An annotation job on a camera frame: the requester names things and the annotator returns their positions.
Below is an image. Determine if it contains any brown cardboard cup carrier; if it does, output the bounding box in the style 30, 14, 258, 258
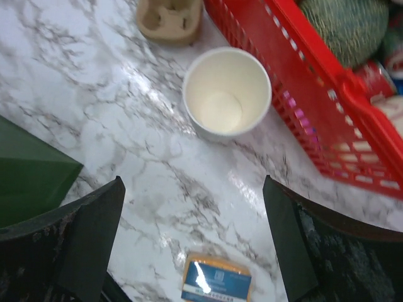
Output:
136, 1, 203, 47

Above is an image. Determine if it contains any red plastic shopping basket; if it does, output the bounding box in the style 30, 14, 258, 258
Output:
205, 1, 402, 198

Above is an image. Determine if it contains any stack of paper cups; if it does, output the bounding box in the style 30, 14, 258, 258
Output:
181, 47, 273, 142

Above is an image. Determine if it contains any green netted melon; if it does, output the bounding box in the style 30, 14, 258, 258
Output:
298, 0, 389, 69

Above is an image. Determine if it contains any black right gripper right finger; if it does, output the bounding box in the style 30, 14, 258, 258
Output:
263, 176, 402, 301

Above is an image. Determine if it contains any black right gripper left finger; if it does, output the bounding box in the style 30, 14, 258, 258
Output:
1, 177, 125, 301

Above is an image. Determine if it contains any blue orange card box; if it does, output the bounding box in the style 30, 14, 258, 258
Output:
181, 252, 252, 302

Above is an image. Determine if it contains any red tin can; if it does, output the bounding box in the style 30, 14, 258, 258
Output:
354, 60, 397, 104

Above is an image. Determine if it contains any brown green paper bag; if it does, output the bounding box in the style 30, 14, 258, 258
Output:
1, 117, 83, 228

